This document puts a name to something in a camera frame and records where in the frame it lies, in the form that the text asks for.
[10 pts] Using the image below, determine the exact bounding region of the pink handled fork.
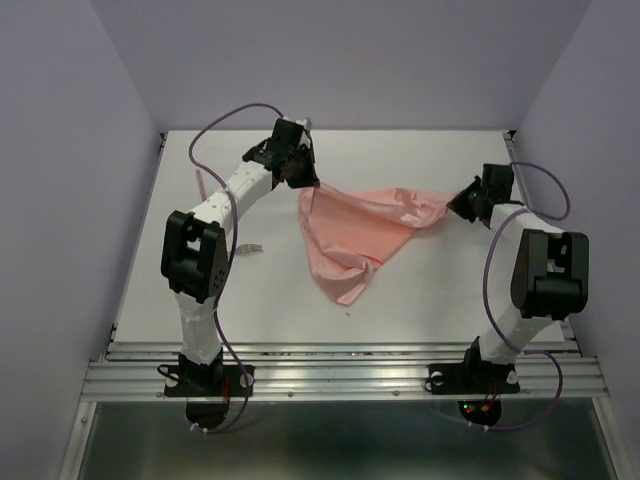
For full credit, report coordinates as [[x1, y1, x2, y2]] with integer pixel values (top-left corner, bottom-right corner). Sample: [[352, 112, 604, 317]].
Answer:
[[234, 243, 264, 256]]

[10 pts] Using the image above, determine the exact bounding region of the aluminium rail frame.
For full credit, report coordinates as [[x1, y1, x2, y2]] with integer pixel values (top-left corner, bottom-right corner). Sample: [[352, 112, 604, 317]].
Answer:
[[61, 130, 637, 479]]

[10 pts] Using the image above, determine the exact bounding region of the pink handled knife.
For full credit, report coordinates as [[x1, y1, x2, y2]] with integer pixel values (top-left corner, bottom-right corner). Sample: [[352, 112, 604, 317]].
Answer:
[[196, 169, 207, 201]]

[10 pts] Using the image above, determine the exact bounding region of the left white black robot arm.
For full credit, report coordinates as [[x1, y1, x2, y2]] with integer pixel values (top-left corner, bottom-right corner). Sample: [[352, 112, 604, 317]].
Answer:
[[161, 117, 319, 394]]

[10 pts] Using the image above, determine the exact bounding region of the pink cloth napkin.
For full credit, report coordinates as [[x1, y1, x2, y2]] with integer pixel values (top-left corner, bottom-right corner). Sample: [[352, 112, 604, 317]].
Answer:
[[297, 183, 453, 306]]

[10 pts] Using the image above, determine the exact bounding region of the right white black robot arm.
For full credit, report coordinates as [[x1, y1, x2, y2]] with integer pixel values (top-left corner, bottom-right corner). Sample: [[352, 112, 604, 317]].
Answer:
[[448, 164, 590, 390]]

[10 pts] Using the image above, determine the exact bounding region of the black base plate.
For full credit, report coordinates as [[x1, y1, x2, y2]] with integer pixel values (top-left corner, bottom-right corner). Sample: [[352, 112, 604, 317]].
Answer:
[[424, 362, 520, 398], [157, 363, 255, 398]]

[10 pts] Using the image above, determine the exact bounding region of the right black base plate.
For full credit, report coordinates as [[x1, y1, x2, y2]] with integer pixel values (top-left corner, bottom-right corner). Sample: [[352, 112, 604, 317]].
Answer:
[[424, 362, 520, 398]]

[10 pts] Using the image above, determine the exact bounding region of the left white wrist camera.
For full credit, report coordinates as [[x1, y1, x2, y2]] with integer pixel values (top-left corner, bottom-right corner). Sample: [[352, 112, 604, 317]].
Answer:
[[296, 117, 313, 132]]

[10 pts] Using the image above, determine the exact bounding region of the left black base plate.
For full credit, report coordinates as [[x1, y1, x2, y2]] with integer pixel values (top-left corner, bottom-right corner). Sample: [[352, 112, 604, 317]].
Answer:
[[157, 363, 255, 398]]

